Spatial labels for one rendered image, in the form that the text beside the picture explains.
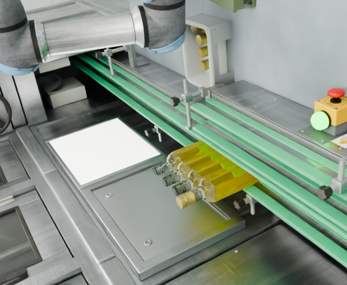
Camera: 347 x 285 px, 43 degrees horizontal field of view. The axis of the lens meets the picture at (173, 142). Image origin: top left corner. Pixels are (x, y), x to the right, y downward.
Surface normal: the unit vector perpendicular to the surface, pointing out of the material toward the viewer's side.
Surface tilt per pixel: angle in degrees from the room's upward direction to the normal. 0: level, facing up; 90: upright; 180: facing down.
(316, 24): 0
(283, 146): 90
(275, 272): 89
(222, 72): 90
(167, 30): 74
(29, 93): 90
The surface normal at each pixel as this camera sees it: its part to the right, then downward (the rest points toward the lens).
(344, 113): 0.50, 0.37
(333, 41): -0.86, 0.33
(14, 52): 0.30, 0.57
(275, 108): -0.11, -0.86
